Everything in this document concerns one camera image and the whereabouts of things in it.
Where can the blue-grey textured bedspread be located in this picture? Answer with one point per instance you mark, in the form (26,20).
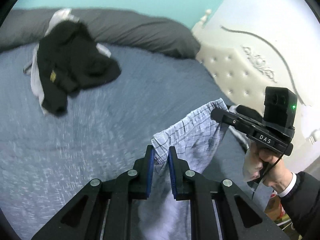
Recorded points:
(47,159)

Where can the person's right hand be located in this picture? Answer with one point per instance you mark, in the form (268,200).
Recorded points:
(279,177)

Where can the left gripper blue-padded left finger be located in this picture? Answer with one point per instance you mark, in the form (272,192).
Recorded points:
(102,209)

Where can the black garment with yellow label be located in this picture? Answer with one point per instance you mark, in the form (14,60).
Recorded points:
(75,64)

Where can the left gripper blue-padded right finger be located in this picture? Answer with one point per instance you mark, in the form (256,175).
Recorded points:
(218,210)

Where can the black right sleeve forearm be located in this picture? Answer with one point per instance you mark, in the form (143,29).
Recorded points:
(301,203)

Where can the grey sweatshirt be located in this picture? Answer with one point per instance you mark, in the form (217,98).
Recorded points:
(37,72)

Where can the light blue plaid boxer shorts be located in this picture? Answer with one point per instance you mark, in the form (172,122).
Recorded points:
(196,138)

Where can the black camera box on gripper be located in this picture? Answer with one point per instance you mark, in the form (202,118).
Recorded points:
(280,107)

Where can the long dark grey pillow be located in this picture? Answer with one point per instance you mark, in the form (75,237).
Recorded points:
(119,27)

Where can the cream tufted headboard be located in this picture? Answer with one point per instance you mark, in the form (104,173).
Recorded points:
(243,64)

